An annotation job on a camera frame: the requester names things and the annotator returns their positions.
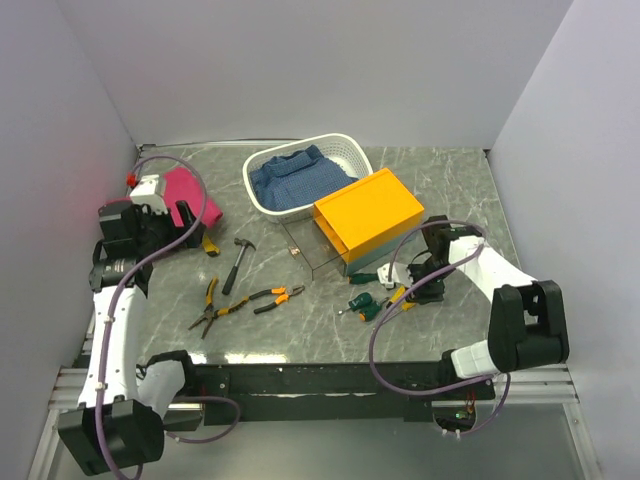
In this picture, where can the black handled hammer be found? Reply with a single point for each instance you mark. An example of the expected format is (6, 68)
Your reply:
(244, 245)

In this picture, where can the green orange stubby screwdriver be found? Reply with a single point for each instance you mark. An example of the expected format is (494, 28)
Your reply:
(369, 312)

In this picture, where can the pink folded towel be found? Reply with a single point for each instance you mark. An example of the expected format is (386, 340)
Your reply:
(181, 185)

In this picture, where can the yellow needle nose pliers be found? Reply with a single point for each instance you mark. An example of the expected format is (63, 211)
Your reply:
(208, 315)

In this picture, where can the orange black combination pliers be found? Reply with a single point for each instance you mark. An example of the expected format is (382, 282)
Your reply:
(282, 294)

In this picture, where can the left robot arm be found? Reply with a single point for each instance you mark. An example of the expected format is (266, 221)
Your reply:
(119, 419)

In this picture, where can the yellow black tape measure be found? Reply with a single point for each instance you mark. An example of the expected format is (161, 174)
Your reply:
(209, 247)

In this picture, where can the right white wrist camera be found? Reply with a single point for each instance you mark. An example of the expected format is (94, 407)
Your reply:
(391, 276)

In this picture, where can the black base beam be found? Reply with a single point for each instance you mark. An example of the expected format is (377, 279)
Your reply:
(306, 392)

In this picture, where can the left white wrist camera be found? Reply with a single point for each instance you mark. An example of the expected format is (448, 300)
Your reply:
(149, 193)

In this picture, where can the white plastic basket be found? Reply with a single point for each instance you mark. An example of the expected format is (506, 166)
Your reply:
(340, 148)

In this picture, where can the yellow screwdriver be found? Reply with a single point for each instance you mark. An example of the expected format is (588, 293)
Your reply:
(396, 296)

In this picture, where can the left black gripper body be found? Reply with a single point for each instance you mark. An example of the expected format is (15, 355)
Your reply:
(157, 230)

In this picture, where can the aluminium frame rail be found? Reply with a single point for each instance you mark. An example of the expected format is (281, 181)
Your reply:
(545, 385)

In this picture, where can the yellow drawer cabinet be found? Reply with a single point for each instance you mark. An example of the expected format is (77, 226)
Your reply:
(368, 218)

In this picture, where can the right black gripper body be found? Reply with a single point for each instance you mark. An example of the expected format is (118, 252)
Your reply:
(428, 291)

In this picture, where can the dark green screwdriver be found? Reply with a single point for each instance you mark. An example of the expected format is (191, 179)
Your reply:
(362, 278)

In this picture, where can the blue checkered shirt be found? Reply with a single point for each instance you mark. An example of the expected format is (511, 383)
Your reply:
(285, 182)

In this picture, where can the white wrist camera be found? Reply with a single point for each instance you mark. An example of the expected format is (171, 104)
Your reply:
(149, 193)
(391, 276)

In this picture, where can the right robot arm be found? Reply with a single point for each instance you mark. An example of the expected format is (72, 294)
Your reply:
(527, 322)

